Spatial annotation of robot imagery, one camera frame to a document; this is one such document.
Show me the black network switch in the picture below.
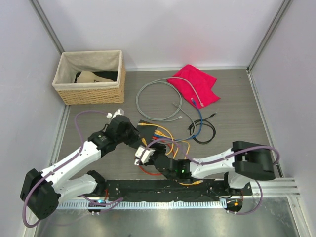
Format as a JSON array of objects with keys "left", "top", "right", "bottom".
[{"left": 131, "top": 125, "right": 157, "bottom": 149}]

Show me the orange red ethernet cable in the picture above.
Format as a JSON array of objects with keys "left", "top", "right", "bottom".
[{"left": 138, "top": 137, "right": 178, "bottom": 176}]

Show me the black ethernet cable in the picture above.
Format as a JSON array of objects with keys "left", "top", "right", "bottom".
[{"left": 186, "top": 113, "right": 218, "bottom": 145}]

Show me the blue ethernet cable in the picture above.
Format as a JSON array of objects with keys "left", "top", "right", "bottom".
[{"left": 153, "top": 97, "right": 203, "bottom": 140}]

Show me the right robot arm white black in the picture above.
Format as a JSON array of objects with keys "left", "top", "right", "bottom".
[{"left": 140, "top": 141, "right": 280, "bottom": 195}]

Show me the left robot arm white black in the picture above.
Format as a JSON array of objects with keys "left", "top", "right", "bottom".
[{"left": 20, "top": 115, "right": 143, "bottom": 220}]

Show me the wicker basket with liner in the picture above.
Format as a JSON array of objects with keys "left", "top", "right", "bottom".
[{"left": 52, "top": 50, "right": 126, "bottom": 105}]

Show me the beige cloth in basket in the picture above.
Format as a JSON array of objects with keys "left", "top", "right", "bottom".
[{"left": 75, "top": 71, "right": 118, "bottom": 83}]

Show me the pink folded cloth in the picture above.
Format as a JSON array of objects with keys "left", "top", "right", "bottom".
[{"left": 166, "top": 65, "right": 220, "bottom": 109}]

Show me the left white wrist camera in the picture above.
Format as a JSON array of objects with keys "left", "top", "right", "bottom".
[{"left": 106, "top": 109, "right": 124, "bottom": 120}]

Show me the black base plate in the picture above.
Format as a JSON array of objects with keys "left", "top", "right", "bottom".
[{"left": 79, "top": 178, "right": 254, "bottom": 202}]

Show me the white slotted cable duct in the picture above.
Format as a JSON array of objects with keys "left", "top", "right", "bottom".
[{"left": 58, "top": 199, "right": 227, "bottom": 210}]

